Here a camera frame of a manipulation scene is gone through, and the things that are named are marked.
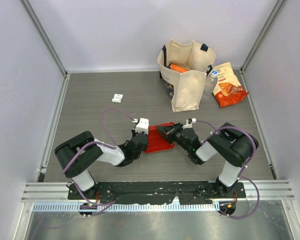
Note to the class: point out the left aluminium frame post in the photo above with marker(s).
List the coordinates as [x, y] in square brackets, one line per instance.
[43, 35]

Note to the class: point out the small white plastic bracket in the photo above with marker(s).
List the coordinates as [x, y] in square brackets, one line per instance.
[117, 98]

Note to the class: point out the beige canvas tote bag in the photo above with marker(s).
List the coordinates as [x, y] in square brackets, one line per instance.
[185, 90]

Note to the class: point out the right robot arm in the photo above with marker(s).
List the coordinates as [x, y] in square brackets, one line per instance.
[236, 146]

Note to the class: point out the orange item in bag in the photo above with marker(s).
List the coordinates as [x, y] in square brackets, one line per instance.
[177, 68]

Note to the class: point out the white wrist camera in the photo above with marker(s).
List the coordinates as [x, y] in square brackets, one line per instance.
[189, 123]
[141, 125]

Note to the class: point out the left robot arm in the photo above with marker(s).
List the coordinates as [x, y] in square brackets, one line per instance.
[77, 154]

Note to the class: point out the orange chips bag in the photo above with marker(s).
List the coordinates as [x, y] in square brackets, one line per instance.
[228, 90]

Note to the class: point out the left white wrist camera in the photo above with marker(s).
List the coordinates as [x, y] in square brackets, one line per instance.
[141, 125]

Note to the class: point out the clear plastic water bottle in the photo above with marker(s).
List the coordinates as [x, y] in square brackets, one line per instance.
[210, 84]

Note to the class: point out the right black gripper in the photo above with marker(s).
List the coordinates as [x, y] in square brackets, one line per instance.
[170, 131]

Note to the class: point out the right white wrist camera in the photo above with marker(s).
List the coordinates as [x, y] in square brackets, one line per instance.
[189, 123]

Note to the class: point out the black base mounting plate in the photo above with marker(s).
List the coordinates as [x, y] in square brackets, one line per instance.
[161, 192]

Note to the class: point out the aluminium frame post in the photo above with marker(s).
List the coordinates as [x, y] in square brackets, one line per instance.
[277, 8]
[43, 35]

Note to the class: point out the red cardboard paper box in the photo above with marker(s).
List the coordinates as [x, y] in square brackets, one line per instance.
[156, 142]

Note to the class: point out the right aluminium frame post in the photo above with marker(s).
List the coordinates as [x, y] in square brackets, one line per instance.
[277, 8]

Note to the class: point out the slotted cable duct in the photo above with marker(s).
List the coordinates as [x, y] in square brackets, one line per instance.
[83, 207]

